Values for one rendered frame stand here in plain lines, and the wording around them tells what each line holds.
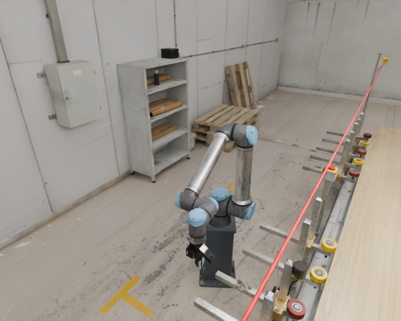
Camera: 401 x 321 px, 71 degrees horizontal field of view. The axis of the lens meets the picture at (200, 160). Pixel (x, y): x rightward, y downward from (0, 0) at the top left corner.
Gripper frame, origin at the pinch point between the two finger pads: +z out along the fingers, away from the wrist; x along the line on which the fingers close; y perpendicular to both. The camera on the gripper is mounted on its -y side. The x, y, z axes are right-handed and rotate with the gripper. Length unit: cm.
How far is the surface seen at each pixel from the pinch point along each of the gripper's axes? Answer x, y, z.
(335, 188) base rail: -149, -48, 14
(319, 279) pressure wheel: -20, -57, -7
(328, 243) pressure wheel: -48, -56, -8
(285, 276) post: -1.2, -44.0, -20.2
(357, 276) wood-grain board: -32, -73, -7
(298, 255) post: -26, -45, -11
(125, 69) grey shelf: -153, 203, -65
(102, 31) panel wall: -141, 219, -107
